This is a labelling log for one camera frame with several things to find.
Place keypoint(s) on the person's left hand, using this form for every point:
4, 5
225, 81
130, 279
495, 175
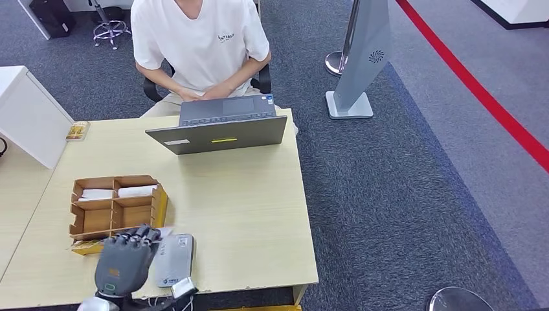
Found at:
221, 91

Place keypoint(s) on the person's right hand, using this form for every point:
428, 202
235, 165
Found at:
189, 95

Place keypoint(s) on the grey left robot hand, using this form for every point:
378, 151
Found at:
122, 266

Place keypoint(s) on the person's right forearm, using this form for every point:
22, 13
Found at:
158, 79

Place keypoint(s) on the person's left forearm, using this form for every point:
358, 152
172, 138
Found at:
251, 71

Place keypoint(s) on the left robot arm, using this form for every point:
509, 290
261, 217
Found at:
94, 304

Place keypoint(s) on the room key card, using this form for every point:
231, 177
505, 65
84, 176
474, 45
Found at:
88, 244

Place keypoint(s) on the person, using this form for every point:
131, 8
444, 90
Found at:
201, 47

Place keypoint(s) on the grey card reader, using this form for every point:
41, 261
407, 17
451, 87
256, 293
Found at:
178, 262

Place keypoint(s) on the white card stack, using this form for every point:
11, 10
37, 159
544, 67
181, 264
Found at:
96, 195
137, 191

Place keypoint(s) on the grey laptop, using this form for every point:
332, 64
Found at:
193, 135

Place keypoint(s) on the black office chair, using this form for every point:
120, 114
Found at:
149, 90

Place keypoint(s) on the white laptop label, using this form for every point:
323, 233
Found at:
176, 142

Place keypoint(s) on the yellow laptop label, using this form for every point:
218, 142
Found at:
224, 140

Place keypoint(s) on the yellow organizer base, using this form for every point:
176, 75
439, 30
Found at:
161, 210

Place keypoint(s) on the chrome stool base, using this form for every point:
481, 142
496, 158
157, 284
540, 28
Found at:
112, 31

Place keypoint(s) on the yellow patterned packet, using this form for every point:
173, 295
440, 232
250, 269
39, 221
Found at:
78, 131

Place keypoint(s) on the light wood side desk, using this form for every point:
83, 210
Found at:
17, 193

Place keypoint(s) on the white desk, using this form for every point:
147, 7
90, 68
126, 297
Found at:
77, 4

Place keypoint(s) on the grey kiosk stand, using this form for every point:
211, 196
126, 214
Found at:
363, 56

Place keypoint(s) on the white cabinet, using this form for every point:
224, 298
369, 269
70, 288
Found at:
47, 133

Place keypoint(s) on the black computer tower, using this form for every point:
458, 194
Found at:
53, 17

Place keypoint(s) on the red floor tape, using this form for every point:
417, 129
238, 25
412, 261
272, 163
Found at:
472, 86

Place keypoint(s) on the white black-based counter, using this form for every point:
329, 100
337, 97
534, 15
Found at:
523, 10

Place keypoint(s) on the chrome round base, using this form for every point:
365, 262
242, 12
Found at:
459, 300

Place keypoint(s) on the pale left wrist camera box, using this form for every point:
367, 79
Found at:
183, 287

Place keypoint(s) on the chrome stanchion post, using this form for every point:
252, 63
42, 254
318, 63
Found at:
332, 62

